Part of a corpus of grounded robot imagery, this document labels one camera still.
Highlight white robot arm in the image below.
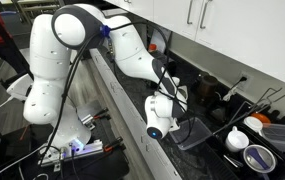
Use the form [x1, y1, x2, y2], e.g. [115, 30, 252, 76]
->
[23, 4, 187, 151]

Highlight white cup in rack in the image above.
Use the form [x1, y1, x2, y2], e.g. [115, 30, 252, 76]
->
[225, 126, 249, 152]

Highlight orange lid creamer jar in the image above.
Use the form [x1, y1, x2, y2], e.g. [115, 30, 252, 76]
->
[148, 43, 157, 52]

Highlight clear plastic container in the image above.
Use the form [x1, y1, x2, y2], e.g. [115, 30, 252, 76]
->
[170, 117, 211, 151]

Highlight dark brown grinder jar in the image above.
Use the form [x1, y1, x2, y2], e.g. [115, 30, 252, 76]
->
[194, 74, 218, 105]

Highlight white bowl orange lid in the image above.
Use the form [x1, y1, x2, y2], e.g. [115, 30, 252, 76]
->
[243, 113, 271, 132]

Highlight black dish rack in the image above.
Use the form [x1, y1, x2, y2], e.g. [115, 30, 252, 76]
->
[206, 92, 285, 180]

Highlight metal bowl with spoon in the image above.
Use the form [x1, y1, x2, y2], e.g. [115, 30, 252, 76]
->
[242, 145, 277, 174]

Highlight white upper cabinets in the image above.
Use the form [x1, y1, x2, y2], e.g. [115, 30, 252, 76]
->
[105, 0, 285, 83]

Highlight wall power outlet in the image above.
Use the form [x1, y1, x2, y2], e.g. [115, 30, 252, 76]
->
[238, 72, 253, 92]

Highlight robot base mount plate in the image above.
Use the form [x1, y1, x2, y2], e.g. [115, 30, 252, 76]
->
[38, 140, 103, 167]

